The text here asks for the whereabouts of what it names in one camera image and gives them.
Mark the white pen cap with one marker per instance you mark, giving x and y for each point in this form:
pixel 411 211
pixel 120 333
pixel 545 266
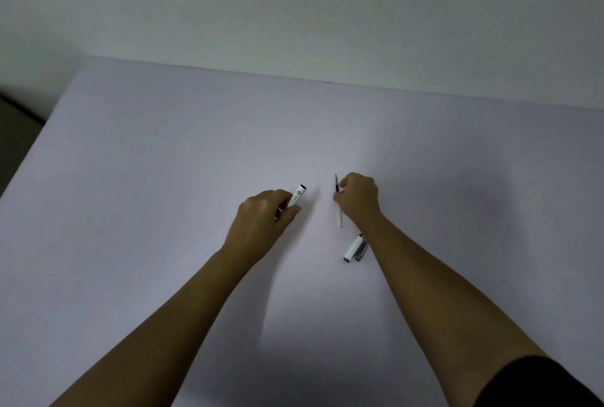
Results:
pixel 355 248

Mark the person's left forearm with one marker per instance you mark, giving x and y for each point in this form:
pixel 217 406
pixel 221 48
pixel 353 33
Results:
pixel 155 326

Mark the thin white pen refill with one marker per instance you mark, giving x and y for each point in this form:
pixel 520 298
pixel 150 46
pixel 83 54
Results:
pixel 339 206

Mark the person's left thumb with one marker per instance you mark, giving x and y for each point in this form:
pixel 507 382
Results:
pixel 289 217

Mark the person's right hand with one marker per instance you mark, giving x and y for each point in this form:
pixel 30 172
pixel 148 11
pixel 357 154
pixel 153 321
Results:
pixel 361 199

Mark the person's left hand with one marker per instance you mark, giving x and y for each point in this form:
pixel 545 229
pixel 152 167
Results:
pixel 257 227

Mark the white pen barrel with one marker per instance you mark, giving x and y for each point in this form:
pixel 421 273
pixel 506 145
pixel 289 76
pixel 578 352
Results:
pixel 296 196

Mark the person's right fingers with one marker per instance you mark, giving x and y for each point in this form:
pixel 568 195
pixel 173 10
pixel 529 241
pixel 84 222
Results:
pixel 345 184

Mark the person's right forearm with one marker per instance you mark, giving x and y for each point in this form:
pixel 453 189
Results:
pixel 439 307

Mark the black shirt sleeve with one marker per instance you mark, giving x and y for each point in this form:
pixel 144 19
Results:
pixel 538 385

